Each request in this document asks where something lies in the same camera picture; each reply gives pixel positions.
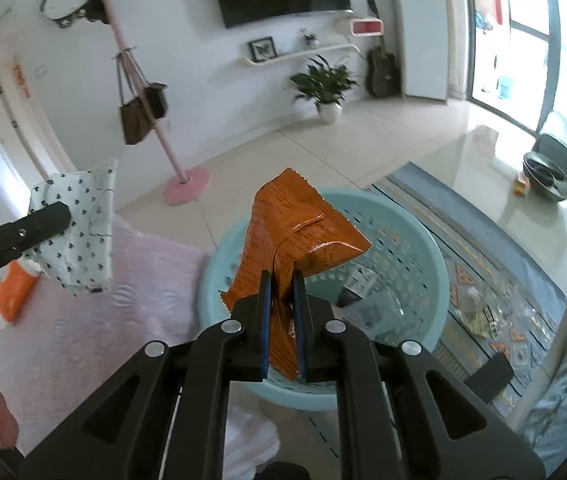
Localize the teal plastic basket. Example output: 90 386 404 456
198 187 451 414

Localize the black hanging pouch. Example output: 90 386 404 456
144 82 169 119

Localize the orange snack bag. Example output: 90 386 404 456
219 167 373 380

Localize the pink coat rack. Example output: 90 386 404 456
70 0 213 207

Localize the glass coffee table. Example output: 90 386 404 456
403 122 567 434

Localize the glass balcony door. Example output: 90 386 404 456
465 0 567 137

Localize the white standing air conditioner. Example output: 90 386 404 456
394 0 457 102

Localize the brown hanging bag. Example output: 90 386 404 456
119 94 155 146

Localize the potted green plant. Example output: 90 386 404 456
288 54 359 125

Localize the low white wall shelf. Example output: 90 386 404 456
236 41 365 67

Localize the orange paper cup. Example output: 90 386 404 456
0 260 40 324

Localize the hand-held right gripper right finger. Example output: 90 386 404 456
292 269 548 480

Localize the white and blue box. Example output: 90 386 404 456
337 263 381 307

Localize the black picture frame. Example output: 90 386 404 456
248 36 278 61

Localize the red and white shelf box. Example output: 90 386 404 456
349 18 383 36

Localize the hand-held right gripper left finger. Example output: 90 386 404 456
17 269 271 480

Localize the metal bowl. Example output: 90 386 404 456
522 152 567 202

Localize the red hanging door ornament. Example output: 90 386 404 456
12 61 32 99

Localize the dark acoustic guitar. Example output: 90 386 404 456
365 0 402 99

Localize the white dotted paper carton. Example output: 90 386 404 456
28 159 119 297

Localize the black hat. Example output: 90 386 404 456
85 0 110 25

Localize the blue patterned rug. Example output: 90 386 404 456
367 160 567 422

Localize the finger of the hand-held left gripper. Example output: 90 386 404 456
0 202 72 267

